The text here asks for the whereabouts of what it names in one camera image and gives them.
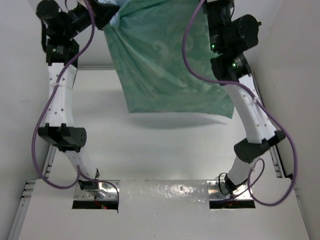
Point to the white front cover board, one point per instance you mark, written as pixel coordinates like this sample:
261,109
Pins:
157,210

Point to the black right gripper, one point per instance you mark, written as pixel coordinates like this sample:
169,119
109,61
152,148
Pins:
207,4

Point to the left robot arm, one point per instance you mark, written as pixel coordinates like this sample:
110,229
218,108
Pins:
65,36

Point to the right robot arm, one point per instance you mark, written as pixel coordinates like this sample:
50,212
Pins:
229,39

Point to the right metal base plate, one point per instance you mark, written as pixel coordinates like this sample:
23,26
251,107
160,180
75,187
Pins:
218,192

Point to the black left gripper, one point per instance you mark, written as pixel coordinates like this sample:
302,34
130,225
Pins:
101,12

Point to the light blue pillowcase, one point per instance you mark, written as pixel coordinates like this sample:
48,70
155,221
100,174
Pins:
157,73

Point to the metal base plate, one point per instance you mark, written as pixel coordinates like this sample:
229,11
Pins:
102,191
218,192

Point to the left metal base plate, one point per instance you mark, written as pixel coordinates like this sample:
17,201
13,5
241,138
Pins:
102,191

